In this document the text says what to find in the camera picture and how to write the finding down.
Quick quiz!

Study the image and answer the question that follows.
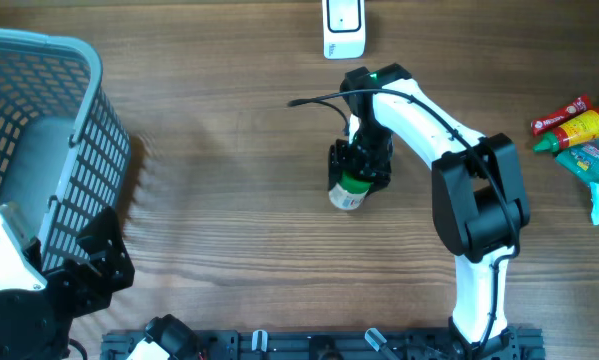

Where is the green lid jar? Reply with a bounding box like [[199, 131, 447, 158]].
[[328, 172, 372, 211]]

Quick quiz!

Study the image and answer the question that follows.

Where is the red sachet stick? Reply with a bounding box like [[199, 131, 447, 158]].
[[531, 95, 592, 136]]

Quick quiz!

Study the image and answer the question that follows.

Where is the green cap sauce bottle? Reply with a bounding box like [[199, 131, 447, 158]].
[[533, 107, 599, 153]]

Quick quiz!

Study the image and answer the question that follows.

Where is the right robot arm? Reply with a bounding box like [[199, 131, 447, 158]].
[[328, 64, 530, 358]]

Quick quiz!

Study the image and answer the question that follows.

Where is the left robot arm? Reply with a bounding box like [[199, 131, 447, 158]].
[[0, 205, 135, 359]]

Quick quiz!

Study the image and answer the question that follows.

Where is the white barcode scanner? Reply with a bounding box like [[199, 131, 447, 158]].
[[322, 0, 366, 60]]

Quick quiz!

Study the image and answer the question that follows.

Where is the grey plastic mesh basket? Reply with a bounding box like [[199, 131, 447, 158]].
[[0, 29, 131, 270]]

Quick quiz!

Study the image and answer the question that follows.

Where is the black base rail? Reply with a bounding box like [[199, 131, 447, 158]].
[[100, 326, 547, 360]]

